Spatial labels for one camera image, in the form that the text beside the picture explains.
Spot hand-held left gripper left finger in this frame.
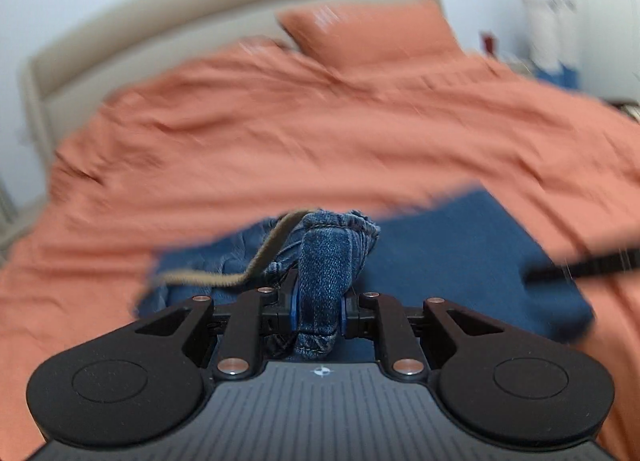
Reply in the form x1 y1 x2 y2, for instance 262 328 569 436
134 271 302 382

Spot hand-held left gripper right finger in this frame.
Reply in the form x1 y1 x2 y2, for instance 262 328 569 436
340 291 506 382

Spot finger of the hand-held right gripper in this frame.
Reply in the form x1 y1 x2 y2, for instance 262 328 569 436
522 247 640 287

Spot blue denim pants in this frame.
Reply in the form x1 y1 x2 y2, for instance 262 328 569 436
134 188 596 362

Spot bed with orange duvet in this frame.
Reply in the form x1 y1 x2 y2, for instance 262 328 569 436
0 38 640 452

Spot dark basket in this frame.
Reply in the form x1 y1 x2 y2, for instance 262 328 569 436
607 100 640 122

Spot white alpaca plush toy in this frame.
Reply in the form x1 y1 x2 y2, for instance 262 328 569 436
550 0 582 89
520 0 563 74

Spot white wardrobe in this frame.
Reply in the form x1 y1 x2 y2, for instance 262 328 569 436
570 0 640 102

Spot orange pillow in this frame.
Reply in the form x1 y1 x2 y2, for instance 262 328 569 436
277 0 463 66

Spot beige nightstand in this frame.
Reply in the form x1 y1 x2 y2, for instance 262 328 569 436
0 191 48 262

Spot beige padded headboard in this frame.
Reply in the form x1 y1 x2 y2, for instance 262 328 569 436
17 0 446 166

